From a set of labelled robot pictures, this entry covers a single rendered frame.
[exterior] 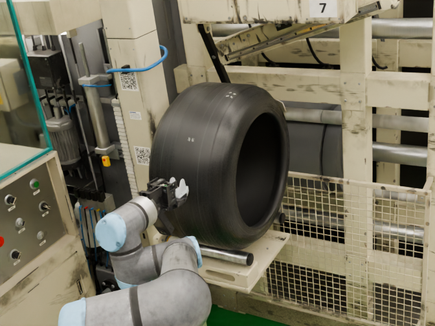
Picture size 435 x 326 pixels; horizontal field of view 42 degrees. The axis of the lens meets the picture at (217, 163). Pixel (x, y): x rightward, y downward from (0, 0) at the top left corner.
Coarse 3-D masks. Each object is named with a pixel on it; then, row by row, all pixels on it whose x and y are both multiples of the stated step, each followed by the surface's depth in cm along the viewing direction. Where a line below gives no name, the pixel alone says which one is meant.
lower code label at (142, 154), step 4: (136, 148) 208; (140, 148) 207; (144, 148) 206; (148, 148) 205; (136, 152) 209; (140, 152) 208; (144, 152) 207; (148, 152) 206; (136, 156) 210; (140, 156) 209; (144, 156) 208; (148, 156) 207; (140, 160) 210; (144, 160) 209; (148, 160) 208; (144, 164) 210; (148, 164) 208
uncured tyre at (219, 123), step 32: (192, 96) 187; (224, 96) 182; (256, 96) 187; (160, 128) 184; (192, 128) 177; (224, 128) 175; (256, 128) 221; (160, 160) 180; (192, 160) 175; (224, 160) 173; (256, 160) 226; (288, 160) 214; (192, 192) 176; (224, 192) 174; (256, 192) 223; (192, 224) 183; (224, 224) 180; (256, 224) 200
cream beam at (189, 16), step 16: (192, 0) 199; (208, 0) 196; (224, 0) 193; (240, 0) 190; (256, 0) 187; (272, 0) 184; (288, 0) 182; (304, 0) 179; (352, 0) 180; (192, 16) 202; (208, 16) 199; (224, 16) 196; (240, 16) 193; (256, 16) 190; (272, 16) 187; (288, 16) 184; (304, 16) 182; (352, 16) 182
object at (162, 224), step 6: (162, 216) 163; (156, 222) 164; (162, 222) 163; (168, 222) 166; (156, 228) 168; (162, 228) 166; (168, 228) 166; (174, 228) 169; (162, 234) 168; (168, 234) 168
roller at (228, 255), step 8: (168, 240) 211; (200, 248) 204; (208, 248) 202; (216, 248) 201; (208, 256) 204; (216, 256) 201; (224, 256) 199; (232, 256) 197; (240, 256) 196; (248, 256) 195; (248, 264) 195
